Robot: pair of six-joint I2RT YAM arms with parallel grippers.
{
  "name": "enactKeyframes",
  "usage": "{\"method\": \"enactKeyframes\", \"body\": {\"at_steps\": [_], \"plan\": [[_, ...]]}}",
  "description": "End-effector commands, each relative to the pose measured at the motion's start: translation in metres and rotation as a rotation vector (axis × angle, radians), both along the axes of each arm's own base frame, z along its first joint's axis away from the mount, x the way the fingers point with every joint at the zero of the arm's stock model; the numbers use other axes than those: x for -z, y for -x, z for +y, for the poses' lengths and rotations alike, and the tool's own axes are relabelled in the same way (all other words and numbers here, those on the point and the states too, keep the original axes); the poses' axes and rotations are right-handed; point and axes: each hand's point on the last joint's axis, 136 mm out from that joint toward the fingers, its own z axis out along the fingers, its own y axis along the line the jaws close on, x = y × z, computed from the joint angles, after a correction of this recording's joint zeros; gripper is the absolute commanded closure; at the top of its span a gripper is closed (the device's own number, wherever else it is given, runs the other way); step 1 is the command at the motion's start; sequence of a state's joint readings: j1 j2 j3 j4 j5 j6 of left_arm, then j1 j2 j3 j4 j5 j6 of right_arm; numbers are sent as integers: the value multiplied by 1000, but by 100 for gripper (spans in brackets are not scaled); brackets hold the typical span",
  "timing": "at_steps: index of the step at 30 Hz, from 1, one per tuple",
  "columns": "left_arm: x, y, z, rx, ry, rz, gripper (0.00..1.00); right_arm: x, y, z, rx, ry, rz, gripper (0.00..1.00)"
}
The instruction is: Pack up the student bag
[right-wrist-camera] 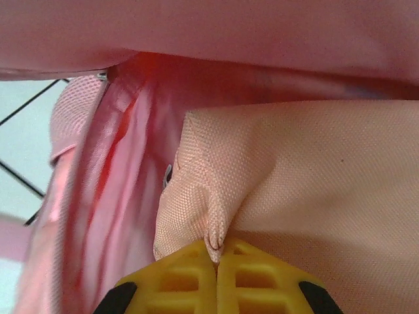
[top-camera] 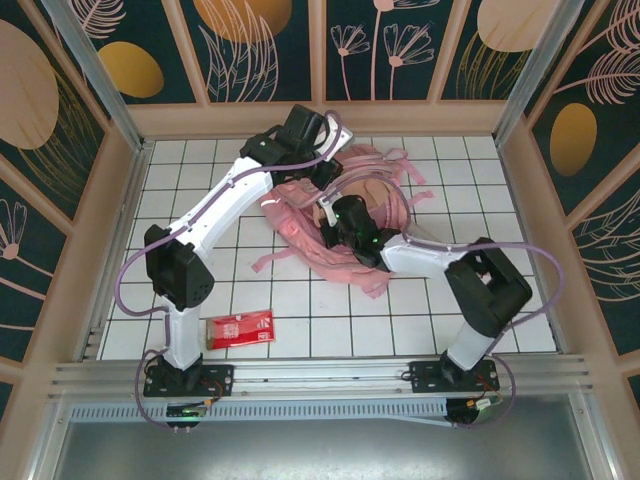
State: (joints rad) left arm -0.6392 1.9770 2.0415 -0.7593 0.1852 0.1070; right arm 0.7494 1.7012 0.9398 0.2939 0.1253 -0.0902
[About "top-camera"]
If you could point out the pink student backpack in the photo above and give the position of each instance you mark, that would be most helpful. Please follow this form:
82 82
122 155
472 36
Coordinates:
320 255

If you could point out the red tissue packet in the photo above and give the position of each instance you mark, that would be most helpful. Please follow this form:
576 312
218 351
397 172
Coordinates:
240 330

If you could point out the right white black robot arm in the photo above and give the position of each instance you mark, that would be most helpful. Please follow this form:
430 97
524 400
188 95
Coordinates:
415 255

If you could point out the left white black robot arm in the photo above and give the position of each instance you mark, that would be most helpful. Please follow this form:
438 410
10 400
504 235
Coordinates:
225 205

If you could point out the small circuit board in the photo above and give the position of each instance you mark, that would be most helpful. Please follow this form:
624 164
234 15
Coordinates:
482 403
187 412

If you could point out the grey metal sheet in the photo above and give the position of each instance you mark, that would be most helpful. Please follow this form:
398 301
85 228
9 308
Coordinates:
320 450

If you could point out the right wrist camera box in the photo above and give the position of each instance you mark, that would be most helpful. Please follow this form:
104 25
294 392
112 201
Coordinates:
330 216

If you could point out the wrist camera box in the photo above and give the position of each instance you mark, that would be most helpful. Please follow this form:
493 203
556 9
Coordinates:
342 137
330 216

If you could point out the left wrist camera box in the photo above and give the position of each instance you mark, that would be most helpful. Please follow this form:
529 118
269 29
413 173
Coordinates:
342 137

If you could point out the wall panel orange circle leaves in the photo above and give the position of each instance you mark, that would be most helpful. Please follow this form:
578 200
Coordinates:
240 50

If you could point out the wall panel pink flowers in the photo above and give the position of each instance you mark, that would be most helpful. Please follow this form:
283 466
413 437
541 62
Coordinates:
380 50

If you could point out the aluminium mounting rail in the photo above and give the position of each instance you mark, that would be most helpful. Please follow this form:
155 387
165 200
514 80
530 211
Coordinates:
320 372

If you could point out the aluminium side rail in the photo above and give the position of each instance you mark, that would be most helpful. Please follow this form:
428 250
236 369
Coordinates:
522 200
125 200

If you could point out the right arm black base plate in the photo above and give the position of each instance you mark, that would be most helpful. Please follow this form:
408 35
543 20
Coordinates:
425 380

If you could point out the wall panel with yellow oval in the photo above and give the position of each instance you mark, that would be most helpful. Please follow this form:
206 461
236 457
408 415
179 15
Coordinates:
130 70

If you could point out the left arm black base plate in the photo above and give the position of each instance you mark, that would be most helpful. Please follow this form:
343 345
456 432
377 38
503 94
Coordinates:
220 380

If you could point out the aluminium corner post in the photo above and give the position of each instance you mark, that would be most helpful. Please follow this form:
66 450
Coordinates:
95 75
537 70

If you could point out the wall panel beige circle feathers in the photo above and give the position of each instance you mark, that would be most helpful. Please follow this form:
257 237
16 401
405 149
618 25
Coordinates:
500 30

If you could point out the wall panel oval and fern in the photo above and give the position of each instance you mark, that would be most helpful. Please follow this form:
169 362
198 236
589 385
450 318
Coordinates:
575 135

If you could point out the wall panel fern leaves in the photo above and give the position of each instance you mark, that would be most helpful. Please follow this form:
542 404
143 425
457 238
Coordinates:
610 260

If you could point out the wall panel large beige circle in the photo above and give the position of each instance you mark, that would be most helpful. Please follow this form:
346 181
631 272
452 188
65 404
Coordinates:
25 90

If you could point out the wall panel single flower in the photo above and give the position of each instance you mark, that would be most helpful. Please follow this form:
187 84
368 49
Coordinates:
20 240

